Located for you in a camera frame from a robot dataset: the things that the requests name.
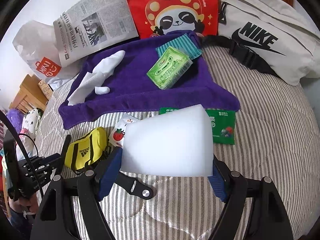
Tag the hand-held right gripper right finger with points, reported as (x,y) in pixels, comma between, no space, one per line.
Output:
(218,187)

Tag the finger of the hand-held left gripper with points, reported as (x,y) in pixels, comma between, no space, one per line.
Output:
(48,170)
(52,158)

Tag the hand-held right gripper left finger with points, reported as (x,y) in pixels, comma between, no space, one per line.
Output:
(110,177)

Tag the yellow mini bag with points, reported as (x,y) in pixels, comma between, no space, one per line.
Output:
(85,150)

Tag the white mint printed sock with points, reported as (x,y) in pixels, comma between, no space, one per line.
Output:
(118,135)

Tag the green snack packet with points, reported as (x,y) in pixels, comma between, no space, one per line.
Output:
(222,127)

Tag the white sponge block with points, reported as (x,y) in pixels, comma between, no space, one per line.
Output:
(167,140)

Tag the green tissue pack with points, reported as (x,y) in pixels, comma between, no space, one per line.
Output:
(167,67)

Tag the teal striped cloth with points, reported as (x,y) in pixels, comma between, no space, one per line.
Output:
(185,42)

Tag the person's left hand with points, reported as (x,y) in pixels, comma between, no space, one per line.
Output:
(21,205)

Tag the purple plush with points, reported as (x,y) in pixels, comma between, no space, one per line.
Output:
(13,118)

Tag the striped quilt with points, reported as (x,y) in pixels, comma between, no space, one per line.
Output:
(262,155)

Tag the patterned cover book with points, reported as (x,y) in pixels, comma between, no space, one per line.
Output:
(46,90)

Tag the wooden headboard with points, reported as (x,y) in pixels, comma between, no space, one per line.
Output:
(27,92)

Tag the purple towel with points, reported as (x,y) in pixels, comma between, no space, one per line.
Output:
(130,85)

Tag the white plastic shopping bag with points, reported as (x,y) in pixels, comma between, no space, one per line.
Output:
(32,42)

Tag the folded newspaper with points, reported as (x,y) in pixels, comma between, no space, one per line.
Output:
(100,17)

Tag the white waist bag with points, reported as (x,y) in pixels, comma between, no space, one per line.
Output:
(275,17)

